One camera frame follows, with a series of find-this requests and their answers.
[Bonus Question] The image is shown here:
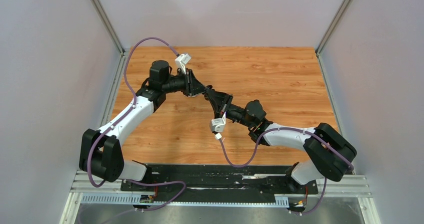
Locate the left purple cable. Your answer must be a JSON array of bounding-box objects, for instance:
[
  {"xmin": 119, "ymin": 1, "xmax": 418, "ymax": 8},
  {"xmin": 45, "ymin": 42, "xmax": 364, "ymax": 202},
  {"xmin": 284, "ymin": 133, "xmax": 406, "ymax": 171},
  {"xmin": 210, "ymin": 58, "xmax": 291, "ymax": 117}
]
[{"xmin": 86, "ymin": 37, "xmax": 187, "ymax": 213}]

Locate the purple cable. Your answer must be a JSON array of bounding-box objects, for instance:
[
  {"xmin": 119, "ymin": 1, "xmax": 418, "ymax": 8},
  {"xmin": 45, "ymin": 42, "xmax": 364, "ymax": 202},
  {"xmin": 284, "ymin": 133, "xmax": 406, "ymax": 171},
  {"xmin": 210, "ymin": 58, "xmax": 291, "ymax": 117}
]
[
  {"xmin": 214, "ymin": 127, "xmax": 355, "ymax": 215},
  {"xmin": 86, "ymin": 37, "xmax": 187, "ymax": 213}
]

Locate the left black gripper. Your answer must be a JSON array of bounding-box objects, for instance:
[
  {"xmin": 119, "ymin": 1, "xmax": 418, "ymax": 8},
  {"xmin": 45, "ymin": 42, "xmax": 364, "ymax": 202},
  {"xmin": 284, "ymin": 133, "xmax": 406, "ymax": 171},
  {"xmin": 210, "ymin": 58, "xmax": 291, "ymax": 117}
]
[{"xmin": 162, "ymin": 68, "xmax": 209, "ymax": 97}]

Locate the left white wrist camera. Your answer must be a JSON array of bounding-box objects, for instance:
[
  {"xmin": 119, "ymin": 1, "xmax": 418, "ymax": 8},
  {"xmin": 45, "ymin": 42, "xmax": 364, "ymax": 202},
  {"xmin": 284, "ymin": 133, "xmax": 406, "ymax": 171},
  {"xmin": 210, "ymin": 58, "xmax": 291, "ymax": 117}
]
[{"xmin": 175, "ymin": 53, "xmax": 192, "ymax": 75}]

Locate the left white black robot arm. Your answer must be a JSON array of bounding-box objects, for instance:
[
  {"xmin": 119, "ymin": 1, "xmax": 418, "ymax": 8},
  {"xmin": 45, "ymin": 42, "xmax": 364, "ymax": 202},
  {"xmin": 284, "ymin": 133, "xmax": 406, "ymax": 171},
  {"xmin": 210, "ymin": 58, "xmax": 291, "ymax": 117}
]
[{"xmin": 79, "ymin": 60, "xmax": 207, "ymax": 190}]

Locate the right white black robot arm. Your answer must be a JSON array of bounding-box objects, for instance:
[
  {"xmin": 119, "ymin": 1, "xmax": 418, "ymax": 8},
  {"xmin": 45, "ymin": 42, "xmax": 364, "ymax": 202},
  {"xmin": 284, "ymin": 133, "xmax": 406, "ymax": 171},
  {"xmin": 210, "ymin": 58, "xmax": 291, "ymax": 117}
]
[{"xmin": 204, "ymin": 86, "xmax": 357, "ymax": 193}]

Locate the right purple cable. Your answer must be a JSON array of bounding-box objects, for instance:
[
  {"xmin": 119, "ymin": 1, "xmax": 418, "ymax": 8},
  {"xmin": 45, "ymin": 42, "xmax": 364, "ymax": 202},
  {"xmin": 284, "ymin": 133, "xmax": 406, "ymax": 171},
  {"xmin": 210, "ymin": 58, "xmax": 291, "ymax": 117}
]
[{"xmin": 214, "ymin": 127, "xmax": 355, "ymax": 215}]

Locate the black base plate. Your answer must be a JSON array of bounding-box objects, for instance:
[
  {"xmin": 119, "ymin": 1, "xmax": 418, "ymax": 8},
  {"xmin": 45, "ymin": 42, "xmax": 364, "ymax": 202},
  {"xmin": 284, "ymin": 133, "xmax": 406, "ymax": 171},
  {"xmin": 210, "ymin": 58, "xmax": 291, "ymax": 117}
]
[{"xmin": 117, "ymin": 164, "xmax": 319, "ymax": 205}]

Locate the aluminium frame rail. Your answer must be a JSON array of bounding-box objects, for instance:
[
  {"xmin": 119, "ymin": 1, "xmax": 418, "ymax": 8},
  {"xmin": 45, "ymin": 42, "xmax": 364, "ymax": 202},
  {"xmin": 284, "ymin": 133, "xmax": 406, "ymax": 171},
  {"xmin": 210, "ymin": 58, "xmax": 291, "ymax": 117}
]
[{"xmin": 70, "ymin": 170, "xmax": 373, "ymax": 198}]

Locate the grey slotted cable duct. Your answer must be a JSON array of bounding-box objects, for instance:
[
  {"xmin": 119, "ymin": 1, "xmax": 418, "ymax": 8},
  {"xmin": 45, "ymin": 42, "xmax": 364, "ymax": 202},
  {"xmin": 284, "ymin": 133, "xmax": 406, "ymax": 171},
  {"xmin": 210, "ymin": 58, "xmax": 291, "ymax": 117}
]
[{"xmin": 81, "ymin": 194, "xmax": 290, "ymax": 207}]

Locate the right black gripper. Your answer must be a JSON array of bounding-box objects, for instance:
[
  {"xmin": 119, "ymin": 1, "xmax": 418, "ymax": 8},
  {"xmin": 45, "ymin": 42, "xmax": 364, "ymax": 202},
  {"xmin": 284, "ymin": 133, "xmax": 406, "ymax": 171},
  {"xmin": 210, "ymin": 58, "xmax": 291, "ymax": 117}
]
[{"xmin": 207, "ymin": 90, "xmax": 254, "ymax": 129}]

